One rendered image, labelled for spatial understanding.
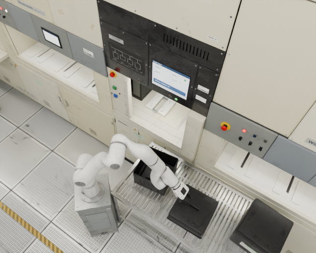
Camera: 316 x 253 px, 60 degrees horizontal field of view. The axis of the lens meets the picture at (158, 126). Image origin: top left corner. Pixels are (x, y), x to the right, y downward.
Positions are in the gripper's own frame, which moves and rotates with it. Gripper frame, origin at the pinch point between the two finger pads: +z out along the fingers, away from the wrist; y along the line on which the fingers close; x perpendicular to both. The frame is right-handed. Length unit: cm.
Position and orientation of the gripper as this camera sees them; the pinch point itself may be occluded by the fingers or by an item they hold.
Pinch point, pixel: (187, 199)
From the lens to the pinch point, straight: 209.2
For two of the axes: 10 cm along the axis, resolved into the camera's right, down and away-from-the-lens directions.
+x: -6.2, 1.0, 7.8
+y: 5.3, -6.8, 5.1
